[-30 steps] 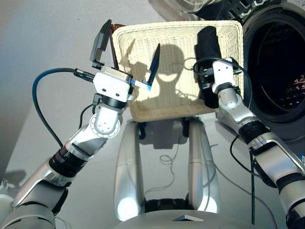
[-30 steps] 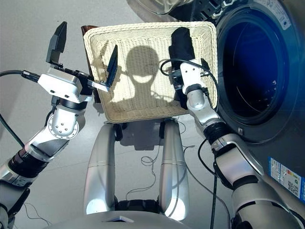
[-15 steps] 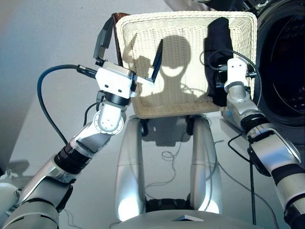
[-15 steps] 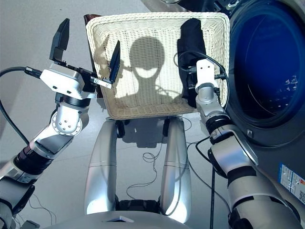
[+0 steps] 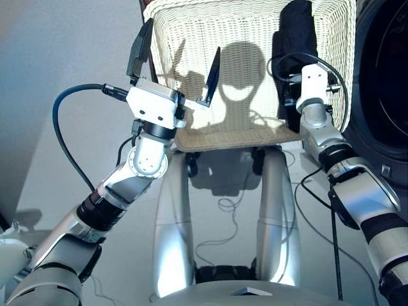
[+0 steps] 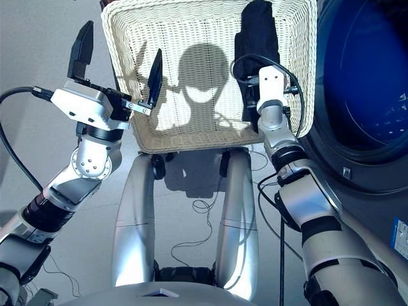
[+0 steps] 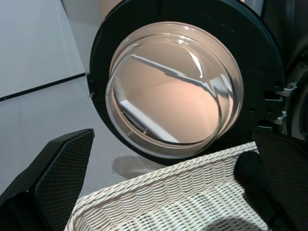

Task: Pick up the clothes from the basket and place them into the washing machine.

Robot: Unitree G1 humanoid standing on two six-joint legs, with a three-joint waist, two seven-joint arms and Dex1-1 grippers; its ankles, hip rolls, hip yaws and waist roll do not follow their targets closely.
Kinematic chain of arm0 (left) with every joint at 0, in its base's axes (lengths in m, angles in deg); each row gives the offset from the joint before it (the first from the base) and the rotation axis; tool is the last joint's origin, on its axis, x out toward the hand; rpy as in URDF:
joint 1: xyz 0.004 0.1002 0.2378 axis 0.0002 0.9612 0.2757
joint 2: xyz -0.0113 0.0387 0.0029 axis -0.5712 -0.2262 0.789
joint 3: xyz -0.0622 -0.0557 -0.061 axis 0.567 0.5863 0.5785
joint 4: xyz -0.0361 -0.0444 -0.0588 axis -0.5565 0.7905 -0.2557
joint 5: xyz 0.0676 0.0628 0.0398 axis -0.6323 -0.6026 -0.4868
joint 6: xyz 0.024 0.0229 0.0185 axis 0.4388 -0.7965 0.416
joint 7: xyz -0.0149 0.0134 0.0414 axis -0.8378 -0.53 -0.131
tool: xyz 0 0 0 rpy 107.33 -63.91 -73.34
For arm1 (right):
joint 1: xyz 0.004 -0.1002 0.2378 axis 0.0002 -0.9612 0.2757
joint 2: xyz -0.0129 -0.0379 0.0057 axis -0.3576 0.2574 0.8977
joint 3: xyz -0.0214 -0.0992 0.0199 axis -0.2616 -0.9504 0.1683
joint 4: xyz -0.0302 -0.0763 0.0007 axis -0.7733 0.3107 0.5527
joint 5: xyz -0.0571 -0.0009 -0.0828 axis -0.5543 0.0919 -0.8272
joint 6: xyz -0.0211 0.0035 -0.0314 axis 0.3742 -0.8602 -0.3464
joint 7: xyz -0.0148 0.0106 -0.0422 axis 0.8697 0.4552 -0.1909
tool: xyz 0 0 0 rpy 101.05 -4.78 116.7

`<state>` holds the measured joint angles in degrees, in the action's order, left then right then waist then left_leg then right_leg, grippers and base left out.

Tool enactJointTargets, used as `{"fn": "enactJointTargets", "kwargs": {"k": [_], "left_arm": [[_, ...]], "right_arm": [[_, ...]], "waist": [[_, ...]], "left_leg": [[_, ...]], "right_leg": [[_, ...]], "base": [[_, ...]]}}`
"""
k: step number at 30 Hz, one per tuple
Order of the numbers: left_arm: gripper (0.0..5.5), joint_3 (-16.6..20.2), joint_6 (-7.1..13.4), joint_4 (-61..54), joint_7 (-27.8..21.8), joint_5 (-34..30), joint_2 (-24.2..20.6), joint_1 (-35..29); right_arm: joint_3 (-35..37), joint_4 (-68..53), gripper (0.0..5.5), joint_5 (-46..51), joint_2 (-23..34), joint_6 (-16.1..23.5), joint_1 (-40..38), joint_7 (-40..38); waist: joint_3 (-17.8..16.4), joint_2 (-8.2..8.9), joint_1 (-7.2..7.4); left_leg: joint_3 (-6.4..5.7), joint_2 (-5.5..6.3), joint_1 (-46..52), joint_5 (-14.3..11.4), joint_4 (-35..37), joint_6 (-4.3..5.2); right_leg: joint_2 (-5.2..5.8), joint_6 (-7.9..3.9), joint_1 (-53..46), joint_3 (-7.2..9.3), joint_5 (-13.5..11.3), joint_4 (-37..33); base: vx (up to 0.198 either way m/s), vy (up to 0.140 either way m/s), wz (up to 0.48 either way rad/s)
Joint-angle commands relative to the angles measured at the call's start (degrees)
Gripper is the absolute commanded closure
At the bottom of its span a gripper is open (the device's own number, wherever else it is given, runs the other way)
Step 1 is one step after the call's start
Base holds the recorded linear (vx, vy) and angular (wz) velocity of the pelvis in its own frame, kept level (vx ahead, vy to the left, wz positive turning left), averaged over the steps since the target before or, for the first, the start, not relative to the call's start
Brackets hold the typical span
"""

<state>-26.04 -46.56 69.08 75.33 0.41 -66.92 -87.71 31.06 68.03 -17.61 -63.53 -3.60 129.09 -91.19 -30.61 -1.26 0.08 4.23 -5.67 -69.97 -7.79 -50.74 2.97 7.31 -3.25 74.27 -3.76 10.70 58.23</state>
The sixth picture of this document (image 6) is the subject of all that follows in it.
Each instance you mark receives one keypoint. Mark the black garment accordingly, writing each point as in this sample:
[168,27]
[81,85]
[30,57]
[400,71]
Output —
[258,38]

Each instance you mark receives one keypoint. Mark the pale woven laundry basket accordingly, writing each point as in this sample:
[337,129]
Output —
[178,32]

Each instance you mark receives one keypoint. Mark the grey washing machine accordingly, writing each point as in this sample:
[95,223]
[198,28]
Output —
[350,79]

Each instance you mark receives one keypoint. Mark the silver robot leg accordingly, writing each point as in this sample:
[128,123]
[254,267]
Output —
[237,223]
[134,223]

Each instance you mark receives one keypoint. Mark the black robot waist joint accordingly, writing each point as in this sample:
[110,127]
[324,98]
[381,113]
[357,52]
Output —
[185,274]

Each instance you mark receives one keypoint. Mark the large blue printed sticker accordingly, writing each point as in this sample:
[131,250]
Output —
[400,236]

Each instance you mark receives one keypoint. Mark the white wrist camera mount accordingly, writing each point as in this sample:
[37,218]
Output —
[79,102]
[271,83]

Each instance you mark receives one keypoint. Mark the grey metal bracket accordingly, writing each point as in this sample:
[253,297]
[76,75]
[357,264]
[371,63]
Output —
[43,298]

